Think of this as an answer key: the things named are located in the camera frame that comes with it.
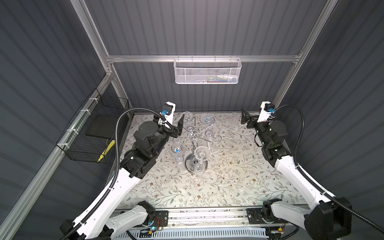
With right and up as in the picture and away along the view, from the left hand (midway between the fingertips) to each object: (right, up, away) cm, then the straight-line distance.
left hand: (174, 112), depth 61 cm
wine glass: (+11, -17, +1) cm, 21 cm away
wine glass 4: (+14, -2, +10) cm, 18 cm away
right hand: (+37, +3, +11) cm, 38 cm away
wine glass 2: (+1, -16, +2) cm, 16 cm away
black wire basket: (-42, -11, +10) cm, 44 cm away
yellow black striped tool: (-32, -17, +8) cm, 37 cm away
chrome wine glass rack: (+15, -29, +30) cm, 44 cm away
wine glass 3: (+5, -1, +12) cm, 13 cm away
